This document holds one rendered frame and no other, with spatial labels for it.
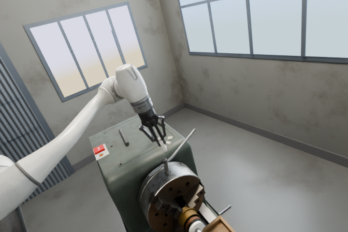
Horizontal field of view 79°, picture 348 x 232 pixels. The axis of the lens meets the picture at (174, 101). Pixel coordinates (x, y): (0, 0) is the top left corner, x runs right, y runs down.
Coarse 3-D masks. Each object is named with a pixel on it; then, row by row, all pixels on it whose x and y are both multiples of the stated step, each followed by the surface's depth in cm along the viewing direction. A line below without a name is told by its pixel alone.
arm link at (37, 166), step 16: (112, 80) 94; (96, 96) 93; (112, 96) 94; (80, 112) 84; (96, 112) 90; (80, 128) 77; (48, 144) 68; (64, 144) 70; (32, 160) 64; (48, 160) 66; (32, 176) 62
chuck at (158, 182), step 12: (180, 168) 102; (156, 180) 97; (168, 180) 94; (180, 180) 97; (192, 180) 100; (144, 192) 98; (156, 192) 92; (168, 192) 95; (180, 192) 99; (144, 204) 96; (180, 204) 105; (156, 216) 96; (168, 216) 99; (156, 228) 98; (168, 228) 101
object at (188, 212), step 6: (186, 210) 91; (192, 210) 92; (180, 216) 91; (186, 216) 89; (192, 216) 89; (198, 216) 92; (180, 222) 91; (186, 222) 88; (192, 222) 87; (186, 228) 87
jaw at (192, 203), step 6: (198, 186) 101; (192, 192) 100; (198, 192) 99; (204, 192) 101; (186, 198) 99; (192, 198) 98; (198, 198) 97; (186, 204) 100; (192, 204) 95; (198, 204) 98
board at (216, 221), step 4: (220, 216) 108; (216, 220) 107; (220, 220) 108; (224, 220) 106; (208, 224) 106; (212, 224) 106; (216, 224) 107; (220, 224) 107; (224, 224) 105; (228, 224) 104; (204, 228) 105; (208, 228) 105; (212, 228) 106; (216, 228) 105; (220, 228) 105; (224, 228) 104; (228, 228) 102; (232, 228) 102
